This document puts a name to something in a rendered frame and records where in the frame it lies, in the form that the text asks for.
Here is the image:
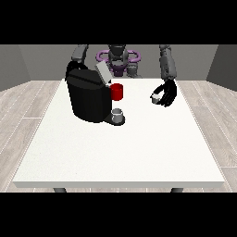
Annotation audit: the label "small grey coffee pod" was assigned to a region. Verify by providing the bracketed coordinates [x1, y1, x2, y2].
[151, 93, 162, 105]

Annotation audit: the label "red pod holder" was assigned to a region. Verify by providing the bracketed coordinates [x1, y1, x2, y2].
[110, 82, 124, 102]

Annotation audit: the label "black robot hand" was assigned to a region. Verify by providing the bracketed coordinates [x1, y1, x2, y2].
[65, 60, 90, 78]
[150, 79, 179, 108]

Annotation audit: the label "black coffee machine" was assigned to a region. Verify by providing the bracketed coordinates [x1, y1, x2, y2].
[66, 68, 126, 126]

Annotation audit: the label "pale grey machine lid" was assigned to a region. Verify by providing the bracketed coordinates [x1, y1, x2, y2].
[94, 60, 113, 84]

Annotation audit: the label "small grey cup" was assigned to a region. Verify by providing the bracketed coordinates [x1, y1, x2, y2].
[111, 107, 124, 123]

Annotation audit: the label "grey robot trunk purple rings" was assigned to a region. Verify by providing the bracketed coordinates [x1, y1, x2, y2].
[95, 44, 143, 80]

